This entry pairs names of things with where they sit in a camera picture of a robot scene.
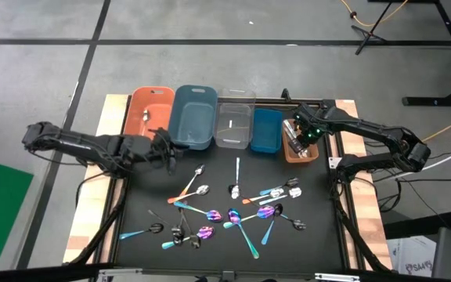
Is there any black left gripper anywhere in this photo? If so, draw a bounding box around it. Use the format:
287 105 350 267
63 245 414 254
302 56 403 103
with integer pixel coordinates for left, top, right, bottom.
137 128 190 169

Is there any clear plastic bin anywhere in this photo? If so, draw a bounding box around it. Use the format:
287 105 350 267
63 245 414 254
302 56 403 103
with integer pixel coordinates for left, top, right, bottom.
213 88 257 150

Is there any black frame rail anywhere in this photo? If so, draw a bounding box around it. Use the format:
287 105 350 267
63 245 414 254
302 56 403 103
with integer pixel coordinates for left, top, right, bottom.
0 262 395 282

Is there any large orange plastic bin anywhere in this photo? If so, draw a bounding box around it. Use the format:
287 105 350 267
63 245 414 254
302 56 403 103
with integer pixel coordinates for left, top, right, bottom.
122 85 176 142

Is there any iridescent rainbow spoon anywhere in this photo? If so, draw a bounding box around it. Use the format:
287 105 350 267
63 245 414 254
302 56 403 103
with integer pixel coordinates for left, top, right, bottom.
161 226 216 251
172 201 224 223
227 208 261 260
222 204 276 230

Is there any small blue plastic bin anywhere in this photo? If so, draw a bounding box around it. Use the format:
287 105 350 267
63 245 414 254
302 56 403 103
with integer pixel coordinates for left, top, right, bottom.
250 108 284 154

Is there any small tan orange bin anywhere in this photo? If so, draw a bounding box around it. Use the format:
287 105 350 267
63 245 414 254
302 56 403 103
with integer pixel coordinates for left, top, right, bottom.
281 118 320 164

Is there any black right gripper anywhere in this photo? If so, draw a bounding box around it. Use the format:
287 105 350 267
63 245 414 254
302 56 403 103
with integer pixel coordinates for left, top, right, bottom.
287 102 327 154

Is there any silver metal bracket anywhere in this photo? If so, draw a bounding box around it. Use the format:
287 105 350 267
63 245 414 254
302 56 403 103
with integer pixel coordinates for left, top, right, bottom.
314 273 361 282

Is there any black spoon blue handle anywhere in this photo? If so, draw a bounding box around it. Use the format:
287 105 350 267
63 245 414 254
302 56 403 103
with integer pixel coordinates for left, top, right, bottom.
258 177 300 197
260 203 284 246
118 222 165 240
280 213 307 231

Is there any black tripod stand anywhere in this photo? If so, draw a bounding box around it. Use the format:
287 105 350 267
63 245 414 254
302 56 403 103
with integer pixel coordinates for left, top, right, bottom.
350 0 410 56

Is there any black desk frame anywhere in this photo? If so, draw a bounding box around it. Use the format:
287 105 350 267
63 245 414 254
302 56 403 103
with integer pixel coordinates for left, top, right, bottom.
401 0 451 107

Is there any orange extension cable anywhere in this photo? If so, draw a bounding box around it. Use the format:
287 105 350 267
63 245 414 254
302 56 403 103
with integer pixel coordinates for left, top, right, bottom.
420 111 451 144
340 0 410 27

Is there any grey-blue plastic bin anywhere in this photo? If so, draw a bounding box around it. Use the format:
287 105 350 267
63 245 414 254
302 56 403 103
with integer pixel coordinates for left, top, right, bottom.
168 84 218 151

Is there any light wooden table board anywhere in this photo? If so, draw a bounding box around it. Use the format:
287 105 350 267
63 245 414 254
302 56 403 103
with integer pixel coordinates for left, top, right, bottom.
63 93 132 264
334 99 394 271

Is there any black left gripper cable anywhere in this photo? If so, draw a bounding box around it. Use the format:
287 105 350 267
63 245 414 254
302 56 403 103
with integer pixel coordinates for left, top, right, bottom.
158 128 178 176

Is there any white printed box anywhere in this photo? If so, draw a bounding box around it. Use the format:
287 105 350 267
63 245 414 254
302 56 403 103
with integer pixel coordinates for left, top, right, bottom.
388 234 436 277

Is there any black floor cable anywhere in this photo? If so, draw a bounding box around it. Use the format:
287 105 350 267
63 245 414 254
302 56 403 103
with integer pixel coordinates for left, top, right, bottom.
74 171 111 207
395 176 451 185

